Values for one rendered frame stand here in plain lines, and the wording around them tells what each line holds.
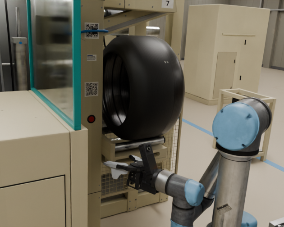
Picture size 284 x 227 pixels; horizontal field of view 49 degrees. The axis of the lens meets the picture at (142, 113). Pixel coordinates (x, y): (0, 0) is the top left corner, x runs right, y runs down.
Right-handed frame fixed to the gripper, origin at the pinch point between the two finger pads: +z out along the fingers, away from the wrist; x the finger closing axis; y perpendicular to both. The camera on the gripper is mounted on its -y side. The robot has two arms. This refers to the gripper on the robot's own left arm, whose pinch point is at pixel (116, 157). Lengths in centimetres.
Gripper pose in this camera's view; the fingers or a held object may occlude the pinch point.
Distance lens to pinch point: 119.7
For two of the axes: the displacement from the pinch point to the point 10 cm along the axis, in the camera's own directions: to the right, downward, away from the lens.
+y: -1.3, 9.8, 1.7
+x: 5.8, -0.6, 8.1
